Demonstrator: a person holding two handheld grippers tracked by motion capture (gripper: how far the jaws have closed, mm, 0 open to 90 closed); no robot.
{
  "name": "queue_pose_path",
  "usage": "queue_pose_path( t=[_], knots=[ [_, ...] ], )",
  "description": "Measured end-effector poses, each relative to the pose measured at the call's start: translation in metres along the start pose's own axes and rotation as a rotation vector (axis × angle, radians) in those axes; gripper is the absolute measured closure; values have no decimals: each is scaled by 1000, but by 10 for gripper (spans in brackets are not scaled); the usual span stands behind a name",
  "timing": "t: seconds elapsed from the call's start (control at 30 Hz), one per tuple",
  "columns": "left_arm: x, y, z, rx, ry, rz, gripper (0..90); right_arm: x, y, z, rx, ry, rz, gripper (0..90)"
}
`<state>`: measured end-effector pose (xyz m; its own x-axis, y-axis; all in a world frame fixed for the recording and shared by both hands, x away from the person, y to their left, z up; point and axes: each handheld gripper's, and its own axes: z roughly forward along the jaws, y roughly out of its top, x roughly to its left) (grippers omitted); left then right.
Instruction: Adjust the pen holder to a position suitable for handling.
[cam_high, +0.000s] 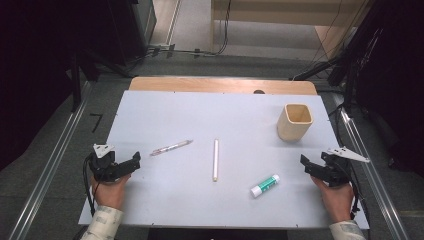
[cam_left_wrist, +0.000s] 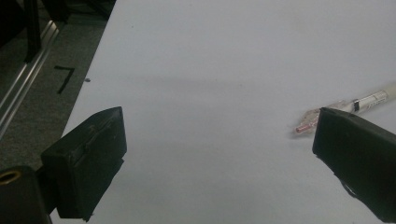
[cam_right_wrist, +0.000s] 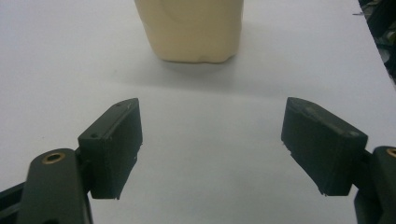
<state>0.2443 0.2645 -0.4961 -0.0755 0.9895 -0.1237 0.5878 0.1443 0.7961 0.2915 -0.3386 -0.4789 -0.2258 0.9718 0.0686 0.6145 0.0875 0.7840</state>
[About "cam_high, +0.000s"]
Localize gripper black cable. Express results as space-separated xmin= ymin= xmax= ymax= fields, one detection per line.
xmin=82 ymin=154 xmax=98 ymax=217
xmin=348 ymin=163 xmax=364 ymax=215

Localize wooden table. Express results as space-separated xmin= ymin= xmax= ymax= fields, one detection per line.
xmin=128 ymin=76 xmax=318 ymax=96

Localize clear ballpoint pen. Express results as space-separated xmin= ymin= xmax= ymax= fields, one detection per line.
xmin=149 ymin=139 xmax=194 ymax=157

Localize dark cabinet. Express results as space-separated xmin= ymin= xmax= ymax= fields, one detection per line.
xmin=109 ymin=0 xmax=158 ymax=66

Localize black floor cables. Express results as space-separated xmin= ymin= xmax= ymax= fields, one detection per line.
xmin=126 ymin=0 xmax=234 ymax=73

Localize white pen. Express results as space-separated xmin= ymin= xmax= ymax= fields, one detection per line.
xmin=212 ymin=138 xmax=220 ymax=183

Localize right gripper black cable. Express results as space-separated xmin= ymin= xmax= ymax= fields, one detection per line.
xmin=348 ymin=163 xmax=364 ymax=215

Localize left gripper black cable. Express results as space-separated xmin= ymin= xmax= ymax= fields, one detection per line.
xmin=82 ymin=154 xmax=98 ymax=217

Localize black metal stand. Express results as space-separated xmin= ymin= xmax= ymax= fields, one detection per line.
xmin=68 ymin=49 xmax=101 ymax=113
xmin=289 ymin=19 xmax=381 ymax=114

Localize green and white glue stick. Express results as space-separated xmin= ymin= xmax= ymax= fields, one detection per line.
xmin=249 ymin=173 xmax=281 ymax=198

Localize light wooden cabinet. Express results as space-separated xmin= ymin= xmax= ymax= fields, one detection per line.
xmin=210 ymin=0 xmax=371 ymax=61

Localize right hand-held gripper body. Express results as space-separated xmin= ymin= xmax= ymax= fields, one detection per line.
xmin=319 ymin=146 xmax=371 ymax=188

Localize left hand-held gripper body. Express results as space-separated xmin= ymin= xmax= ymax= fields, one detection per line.
xmin=88 ymin=143 xmax=118 ymax=183

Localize person's left hand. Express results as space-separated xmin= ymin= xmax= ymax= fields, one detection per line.
xmin=90 ymin=173 xmax=132 ymax=211

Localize beige pen holder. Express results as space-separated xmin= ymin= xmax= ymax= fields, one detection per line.
xmin=276 ymin=103 xmax=314 ymax=143

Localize white table board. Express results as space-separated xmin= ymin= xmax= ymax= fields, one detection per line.
xmin=78 ymin=90 xmax=370 ymax=230

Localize aluminium floor rail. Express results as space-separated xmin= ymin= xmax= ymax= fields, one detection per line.
xmin=333 ymin=93 xmax=411 ymax=240
xmin=8 ymin=81 xmax=93 ymax=240

